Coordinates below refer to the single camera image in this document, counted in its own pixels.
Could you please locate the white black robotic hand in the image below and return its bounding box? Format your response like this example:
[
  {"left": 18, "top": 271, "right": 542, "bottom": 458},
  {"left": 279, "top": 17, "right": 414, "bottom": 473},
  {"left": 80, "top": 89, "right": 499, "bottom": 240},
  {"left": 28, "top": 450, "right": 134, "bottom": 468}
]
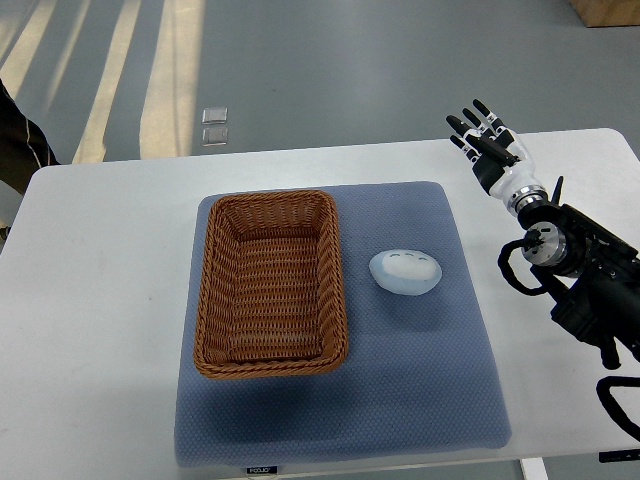
[{"left": 446, "top": 99, "right": 548, "bottom": 216}]

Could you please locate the light blue plush toy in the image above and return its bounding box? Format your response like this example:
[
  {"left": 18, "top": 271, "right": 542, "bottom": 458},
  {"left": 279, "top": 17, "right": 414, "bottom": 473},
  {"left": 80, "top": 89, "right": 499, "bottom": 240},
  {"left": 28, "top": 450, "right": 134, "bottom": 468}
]
[{"left": 369, "top": 249, "right": 442, "bottom": 296}]

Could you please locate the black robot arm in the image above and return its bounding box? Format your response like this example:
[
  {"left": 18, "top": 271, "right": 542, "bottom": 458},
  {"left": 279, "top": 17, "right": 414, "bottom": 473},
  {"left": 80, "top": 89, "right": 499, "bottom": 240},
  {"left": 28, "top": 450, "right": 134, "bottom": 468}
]
[{"left": 498, "top": 179, "right": 639, "bottom": 370}]

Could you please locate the brown wicker basket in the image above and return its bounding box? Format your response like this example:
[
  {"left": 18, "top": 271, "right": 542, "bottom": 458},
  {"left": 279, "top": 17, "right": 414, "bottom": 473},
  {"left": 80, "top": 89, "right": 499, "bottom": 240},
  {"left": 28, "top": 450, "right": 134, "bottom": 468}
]
[{"left": 193, "top": 190, "right": 349, "bottom": 380}]

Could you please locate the wooden box corner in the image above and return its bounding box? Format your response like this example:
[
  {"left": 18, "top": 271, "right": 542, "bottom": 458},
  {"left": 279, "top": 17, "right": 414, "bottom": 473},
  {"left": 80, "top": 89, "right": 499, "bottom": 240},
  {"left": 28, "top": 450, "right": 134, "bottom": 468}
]
[{"left": 569, "top": 0, "right": 639, "bottom": 28}]

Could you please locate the blue quilted mat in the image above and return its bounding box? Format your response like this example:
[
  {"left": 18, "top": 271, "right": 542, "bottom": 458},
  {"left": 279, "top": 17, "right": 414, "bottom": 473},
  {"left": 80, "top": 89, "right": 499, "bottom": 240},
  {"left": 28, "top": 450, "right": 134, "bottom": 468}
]
[{"left": 174, "top": 182, "right": 511, "bottom": 468}]

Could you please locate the upper metal floor plate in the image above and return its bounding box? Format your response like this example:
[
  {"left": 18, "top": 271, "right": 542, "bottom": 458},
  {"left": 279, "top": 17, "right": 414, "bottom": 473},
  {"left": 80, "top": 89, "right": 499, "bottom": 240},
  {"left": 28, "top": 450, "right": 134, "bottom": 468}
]
[{"left": 201, "top": 106, "right": 228, "bottom": 125}]

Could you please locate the metal floor plate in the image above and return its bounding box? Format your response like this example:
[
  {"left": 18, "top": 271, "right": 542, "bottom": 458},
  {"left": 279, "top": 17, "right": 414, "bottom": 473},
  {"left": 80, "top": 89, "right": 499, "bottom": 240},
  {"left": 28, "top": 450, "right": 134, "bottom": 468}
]
[
  {"left": 201, "top": 106, "right": 228, "bottom": 125},
  {"left": 202, "top": 126, "right": 229, "bottom": 146}
]

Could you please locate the lower metal floor plate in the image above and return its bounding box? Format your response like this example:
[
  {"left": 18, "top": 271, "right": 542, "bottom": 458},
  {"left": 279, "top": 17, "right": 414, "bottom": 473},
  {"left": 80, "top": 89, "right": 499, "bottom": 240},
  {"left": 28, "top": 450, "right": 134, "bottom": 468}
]
[{"left": 202, "top": 126, "right": 229, "bottom": 146}]

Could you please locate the black table label tag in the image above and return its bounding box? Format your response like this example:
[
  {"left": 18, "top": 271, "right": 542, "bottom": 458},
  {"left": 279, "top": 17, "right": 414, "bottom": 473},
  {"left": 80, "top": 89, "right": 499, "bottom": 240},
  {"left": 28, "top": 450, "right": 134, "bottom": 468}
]
[{"left": 598, "top": 449, "right": 640, "bottom": 463}]

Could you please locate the black cable loop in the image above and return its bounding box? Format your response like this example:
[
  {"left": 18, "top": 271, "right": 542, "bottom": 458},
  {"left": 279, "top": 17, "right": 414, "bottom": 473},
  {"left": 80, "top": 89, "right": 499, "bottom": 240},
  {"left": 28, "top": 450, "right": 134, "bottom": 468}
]
[{"left": 595, "top": 375, "right": 640, "bottom": 450}]

